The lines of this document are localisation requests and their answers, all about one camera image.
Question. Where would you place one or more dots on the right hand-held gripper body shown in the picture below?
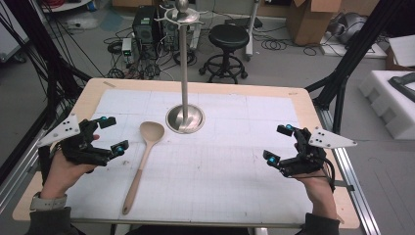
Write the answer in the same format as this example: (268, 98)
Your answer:
(308, 156)

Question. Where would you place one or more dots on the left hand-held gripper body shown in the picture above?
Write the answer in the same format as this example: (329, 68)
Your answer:
(81, 148)

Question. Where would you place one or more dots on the beige wooden spoon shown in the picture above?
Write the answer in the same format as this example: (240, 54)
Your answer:
(150, 132)

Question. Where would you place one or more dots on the person's left hand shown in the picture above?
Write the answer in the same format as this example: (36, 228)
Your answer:
(62, 176)

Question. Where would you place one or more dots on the person's right hand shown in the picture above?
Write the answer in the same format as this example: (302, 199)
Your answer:
(319, 192)

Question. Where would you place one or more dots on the black tape piece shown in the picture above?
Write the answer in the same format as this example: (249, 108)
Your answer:
(344, 186)

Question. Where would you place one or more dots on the white gridded mat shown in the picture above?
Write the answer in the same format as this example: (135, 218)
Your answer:
(212, 169)

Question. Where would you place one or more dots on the grey wrist watch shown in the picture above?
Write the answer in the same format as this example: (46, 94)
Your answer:
(49, 202)

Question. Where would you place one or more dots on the tan tape strip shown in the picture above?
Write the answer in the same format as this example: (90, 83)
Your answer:
(341, 219)

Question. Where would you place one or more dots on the small grey power supply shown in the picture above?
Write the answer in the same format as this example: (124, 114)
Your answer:
(127, 47)

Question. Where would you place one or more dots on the large white foam block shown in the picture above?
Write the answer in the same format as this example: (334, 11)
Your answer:
(388, 107)

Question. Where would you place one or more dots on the metal utensil stand rack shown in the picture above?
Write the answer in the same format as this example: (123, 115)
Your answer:
(184, 65)

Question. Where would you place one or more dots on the black computer tower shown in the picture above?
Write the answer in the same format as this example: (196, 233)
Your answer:
(144, 24)

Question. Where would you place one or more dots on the black round stool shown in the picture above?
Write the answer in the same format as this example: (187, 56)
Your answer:
(228, 37)

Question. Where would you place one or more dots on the cardboard box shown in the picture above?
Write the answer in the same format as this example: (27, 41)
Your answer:
(310, 23)

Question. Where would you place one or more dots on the flat black device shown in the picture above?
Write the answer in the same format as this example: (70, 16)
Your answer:
(243, 22)

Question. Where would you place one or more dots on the black curved part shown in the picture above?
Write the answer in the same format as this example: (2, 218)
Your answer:
(404, 85)

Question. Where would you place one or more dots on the grey rounded appliance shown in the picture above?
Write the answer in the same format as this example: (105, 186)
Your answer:
(349, 27)

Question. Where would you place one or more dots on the white panel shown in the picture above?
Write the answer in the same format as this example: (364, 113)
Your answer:
(11, 32)

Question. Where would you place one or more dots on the white foam board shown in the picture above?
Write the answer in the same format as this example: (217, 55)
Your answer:
(404, 50)

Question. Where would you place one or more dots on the aluminium rail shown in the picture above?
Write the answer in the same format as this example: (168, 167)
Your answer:
(355, 189)
(19, 176)

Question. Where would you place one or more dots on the black metal frame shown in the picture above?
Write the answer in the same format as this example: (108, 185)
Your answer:
(42, 52)
(352, 55)

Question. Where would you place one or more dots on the white metal post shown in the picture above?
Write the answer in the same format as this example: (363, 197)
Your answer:
(252, 29)

